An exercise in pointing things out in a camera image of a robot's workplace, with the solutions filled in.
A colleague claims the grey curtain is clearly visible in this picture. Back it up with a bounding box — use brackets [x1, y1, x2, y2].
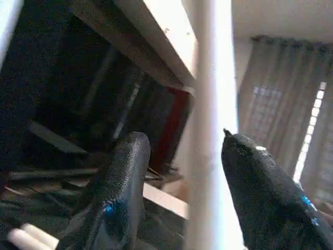
[234, 36, 333, 209]

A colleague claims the dark shelf unit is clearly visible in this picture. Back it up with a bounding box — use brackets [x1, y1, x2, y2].
[0, 0, 170, 172]

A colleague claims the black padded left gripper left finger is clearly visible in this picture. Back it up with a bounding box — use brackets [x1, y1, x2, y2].
[59, 131, 151, 250]

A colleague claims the dark red board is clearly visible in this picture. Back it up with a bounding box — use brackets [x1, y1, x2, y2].
[149, 87, 196, 169]

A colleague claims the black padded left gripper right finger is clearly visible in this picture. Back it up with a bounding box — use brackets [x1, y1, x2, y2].
[221, 127, 333, 250]

